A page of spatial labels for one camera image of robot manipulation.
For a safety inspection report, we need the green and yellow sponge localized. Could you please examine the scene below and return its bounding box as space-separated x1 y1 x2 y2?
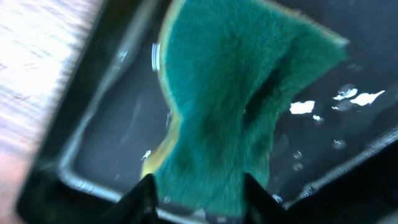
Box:
142 0 347 217

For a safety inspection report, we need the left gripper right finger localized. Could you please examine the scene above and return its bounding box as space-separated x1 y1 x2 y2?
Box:
243 173 294 224

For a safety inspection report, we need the small black sponge tray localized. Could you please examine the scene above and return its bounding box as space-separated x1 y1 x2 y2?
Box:
16 0 397 223

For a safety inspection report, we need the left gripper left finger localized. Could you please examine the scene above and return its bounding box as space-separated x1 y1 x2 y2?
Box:
99 174 159 224

